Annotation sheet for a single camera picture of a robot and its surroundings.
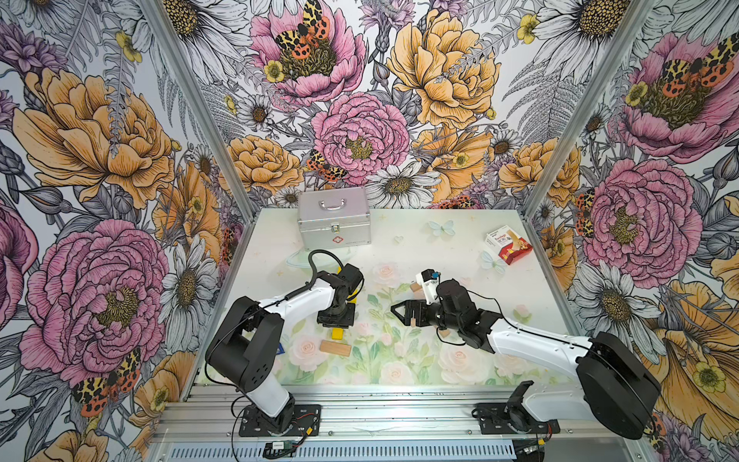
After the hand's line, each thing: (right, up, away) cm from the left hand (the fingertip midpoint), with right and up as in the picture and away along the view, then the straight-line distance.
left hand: (336, 330), depth 87 cm
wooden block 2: (+21, +7, -13) cm, 26 cm away
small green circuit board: (-11, -23, -16) cm, 30 cm away
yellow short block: (+1, -1, 0) cm, 1 cm away
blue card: (-16, -5, -2) cm, 17 cm away
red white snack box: (+61, +25, +21) cm, 69 cm away
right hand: (+19, +6, -5) cm, 21 cm away
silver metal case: (-2, +35, +13) cm, 37 cm away
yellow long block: (+6, +11, -9) cm, 16 cm away
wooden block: (0, -5, 0) cm, 5 cm away
